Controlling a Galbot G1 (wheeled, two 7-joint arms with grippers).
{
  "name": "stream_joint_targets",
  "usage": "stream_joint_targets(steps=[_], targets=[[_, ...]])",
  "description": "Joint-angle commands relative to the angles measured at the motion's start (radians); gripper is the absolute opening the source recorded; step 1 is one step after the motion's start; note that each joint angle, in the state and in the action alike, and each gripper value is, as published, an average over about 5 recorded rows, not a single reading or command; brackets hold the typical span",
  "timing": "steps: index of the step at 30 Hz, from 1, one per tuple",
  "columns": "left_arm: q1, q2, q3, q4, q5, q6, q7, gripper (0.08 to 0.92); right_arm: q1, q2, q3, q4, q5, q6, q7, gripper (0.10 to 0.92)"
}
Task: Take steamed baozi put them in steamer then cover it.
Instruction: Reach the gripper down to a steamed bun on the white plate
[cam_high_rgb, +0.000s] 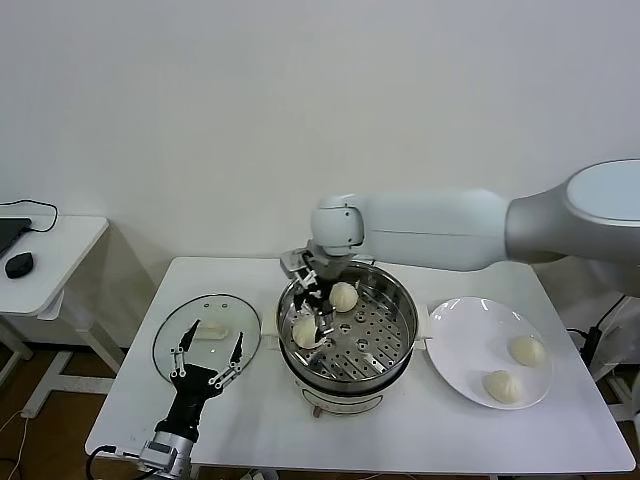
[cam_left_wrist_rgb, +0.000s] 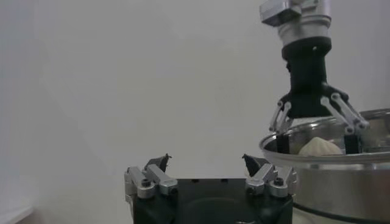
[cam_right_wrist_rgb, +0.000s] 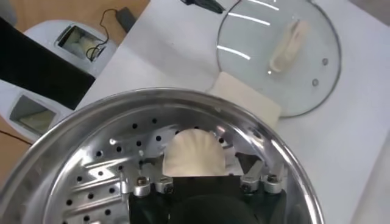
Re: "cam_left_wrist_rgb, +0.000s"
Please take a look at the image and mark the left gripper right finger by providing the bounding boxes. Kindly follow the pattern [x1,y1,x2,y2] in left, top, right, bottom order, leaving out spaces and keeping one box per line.
[242,153,299,199]

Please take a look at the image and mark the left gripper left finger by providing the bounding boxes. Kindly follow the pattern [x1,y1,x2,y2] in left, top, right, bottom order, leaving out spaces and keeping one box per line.
[124,153,179,201]

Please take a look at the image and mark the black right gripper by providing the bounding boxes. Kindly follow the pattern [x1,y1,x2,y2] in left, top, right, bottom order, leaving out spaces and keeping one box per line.
[269,37,370,155]

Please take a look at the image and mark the white steamed baozi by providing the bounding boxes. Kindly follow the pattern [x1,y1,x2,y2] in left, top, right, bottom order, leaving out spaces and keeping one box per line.
[297,136,344,156]

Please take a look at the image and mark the perforated steel steamer basket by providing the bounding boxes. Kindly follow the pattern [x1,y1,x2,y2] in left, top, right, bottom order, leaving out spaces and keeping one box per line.
[258,108,390,215]

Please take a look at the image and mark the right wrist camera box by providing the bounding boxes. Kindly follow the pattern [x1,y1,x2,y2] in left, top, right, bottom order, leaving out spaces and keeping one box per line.
[259,0,302,27]

